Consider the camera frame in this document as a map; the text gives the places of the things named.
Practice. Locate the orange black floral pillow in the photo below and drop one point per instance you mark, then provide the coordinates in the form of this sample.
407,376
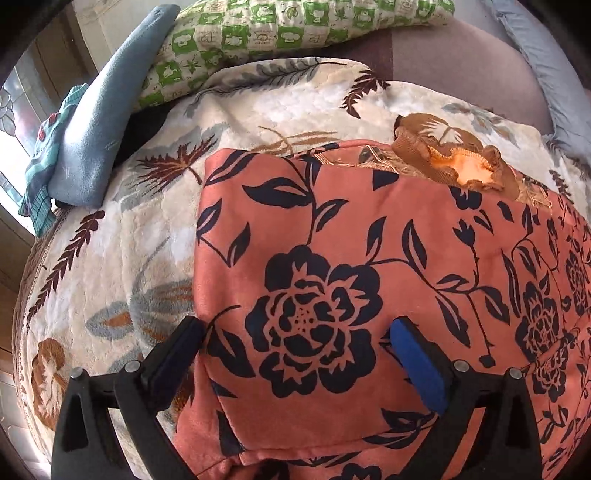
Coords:
369,230

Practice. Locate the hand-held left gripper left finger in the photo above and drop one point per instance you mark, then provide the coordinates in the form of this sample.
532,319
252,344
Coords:
178,364

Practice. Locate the teal patterned knit cloth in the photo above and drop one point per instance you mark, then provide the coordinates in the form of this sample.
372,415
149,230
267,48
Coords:
41,157

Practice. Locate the folded blue cloth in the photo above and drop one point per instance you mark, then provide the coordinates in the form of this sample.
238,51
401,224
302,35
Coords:
92,138

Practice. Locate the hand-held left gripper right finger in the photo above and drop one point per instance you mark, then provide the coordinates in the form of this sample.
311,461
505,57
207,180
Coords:
418,364

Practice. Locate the cream leaf-print blanket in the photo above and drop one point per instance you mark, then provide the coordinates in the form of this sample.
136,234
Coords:
152,230

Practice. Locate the mauve bed sheet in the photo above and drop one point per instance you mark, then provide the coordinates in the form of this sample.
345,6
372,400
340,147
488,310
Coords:
461,60

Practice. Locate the green checkered pillow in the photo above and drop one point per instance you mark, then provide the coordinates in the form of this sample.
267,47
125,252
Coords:
258,37

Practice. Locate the grey-blue pillow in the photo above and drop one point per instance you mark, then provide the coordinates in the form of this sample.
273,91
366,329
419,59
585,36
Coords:
545,60

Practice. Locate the window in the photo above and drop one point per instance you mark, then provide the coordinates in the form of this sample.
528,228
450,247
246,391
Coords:
18,124

